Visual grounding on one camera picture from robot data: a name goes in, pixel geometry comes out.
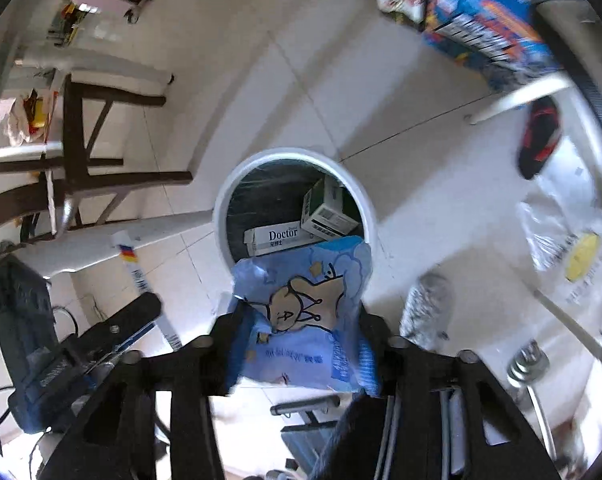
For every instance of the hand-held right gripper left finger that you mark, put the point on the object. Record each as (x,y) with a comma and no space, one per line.
(207,360)

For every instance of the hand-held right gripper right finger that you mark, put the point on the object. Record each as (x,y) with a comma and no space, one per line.
(411,367)

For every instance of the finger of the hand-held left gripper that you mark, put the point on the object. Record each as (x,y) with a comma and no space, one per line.
(126,317)

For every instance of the blue bear print snack packet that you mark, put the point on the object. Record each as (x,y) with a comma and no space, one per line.
(306,310)

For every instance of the white round bin black liner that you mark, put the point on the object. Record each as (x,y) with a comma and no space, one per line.
(221,210)

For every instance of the long white box colour stripes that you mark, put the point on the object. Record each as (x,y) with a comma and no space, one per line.
(141,280)

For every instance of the crumpled silver foil wrapper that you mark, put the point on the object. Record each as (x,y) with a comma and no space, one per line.
(426,310)

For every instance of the white board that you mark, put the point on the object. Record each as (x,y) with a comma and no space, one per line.
(131,237)

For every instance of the metal bolt fitting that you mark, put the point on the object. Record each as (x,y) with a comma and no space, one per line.
(527,364)

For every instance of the long white toothpaste box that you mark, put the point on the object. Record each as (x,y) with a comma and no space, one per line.
(276,240)

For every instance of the green and white carton box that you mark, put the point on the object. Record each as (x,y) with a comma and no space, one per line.
(326,207)

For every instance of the dark wooden chair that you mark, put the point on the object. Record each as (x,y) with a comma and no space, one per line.
(78,130)

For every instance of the clear plastic bag yellow patch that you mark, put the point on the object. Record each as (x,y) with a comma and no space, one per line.
(571,250)

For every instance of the pile of crumpled wrappers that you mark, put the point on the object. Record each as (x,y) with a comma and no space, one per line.
(23,115)

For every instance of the black and red shoe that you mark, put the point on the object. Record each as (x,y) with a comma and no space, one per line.
(538,135)

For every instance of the white pole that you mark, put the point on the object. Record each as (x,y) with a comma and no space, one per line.
(518,97)

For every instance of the large blue printed box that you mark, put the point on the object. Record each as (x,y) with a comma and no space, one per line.
(486,20)

